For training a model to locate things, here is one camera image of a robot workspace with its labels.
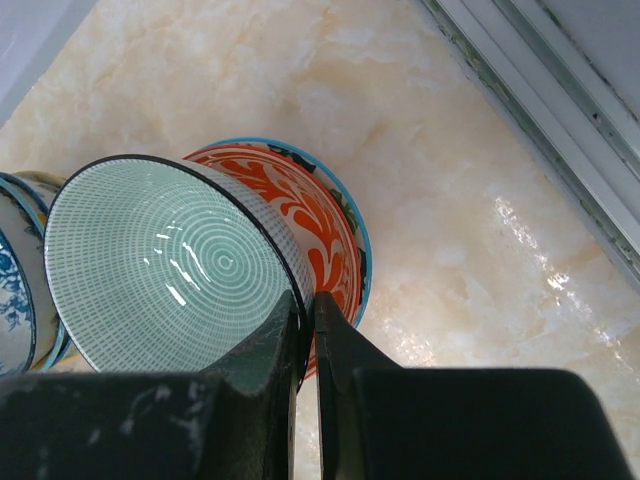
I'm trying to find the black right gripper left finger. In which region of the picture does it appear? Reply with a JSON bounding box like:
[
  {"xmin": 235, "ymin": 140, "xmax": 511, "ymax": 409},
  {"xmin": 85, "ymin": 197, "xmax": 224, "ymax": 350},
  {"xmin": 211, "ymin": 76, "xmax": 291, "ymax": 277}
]
[{"xmin": 1, "ymin": 293, "xmax": 298, "ymax": 479}]

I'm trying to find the blue white floral bowl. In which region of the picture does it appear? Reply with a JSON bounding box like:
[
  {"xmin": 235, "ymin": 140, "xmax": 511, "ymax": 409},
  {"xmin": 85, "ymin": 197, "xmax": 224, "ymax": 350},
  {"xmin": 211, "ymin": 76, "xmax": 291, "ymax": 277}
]
[{"xmin": 0, "ymin": 187, "xmax": 39, "ymax": 376}]

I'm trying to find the aluminium corner frame rail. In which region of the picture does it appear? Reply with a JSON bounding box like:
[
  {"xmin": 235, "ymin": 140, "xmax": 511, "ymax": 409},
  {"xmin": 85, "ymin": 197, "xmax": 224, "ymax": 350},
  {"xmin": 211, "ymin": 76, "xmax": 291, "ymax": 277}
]
[{"xmin": 424, "ymin": 1, "xmax": 639, "ymax": 288}]

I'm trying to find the pale green grid bowl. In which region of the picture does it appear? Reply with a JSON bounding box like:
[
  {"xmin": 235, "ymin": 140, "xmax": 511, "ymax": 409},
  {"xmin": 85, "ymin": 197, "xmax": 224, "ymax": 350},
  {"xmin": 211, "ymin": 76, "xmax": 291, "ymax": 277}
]
[{"xmin": 44, "ymin": 154, "xmax": 315, "ymax": 373}]

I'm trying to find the orange white patterned bowl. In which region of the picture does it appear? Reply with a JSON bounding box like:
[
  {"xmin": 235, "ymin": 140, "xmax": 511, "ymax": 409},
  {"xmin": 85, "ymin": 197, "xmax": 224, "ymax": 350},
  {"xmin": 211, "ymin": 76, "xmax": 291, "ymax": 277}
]
[{"xmin": 182, "ymin": 144, "xmax": 360, "ymax": 379}]

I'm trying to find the yellow blue patterned bowl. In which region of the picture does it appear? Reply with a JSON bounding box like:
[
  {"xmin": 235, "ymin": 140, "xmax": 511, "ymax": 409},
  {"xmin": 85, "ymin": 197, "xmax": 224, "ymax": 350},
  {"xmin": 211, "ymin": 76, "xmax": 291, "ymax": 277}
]
[{"xmin": 1, "ymin": 173, "xmax": 71, "ymax": 372}]

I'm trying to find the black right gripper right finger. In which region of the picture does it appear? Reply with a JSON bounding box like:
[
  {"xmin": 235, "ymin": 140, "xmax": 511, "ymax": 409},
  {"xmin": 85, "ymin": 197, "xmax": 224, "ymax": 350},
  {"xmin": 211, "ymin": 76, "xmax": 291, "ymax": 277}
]
[{"xmin": 314, "ymin": 292, "xmax": 632, "ymax": 479}]

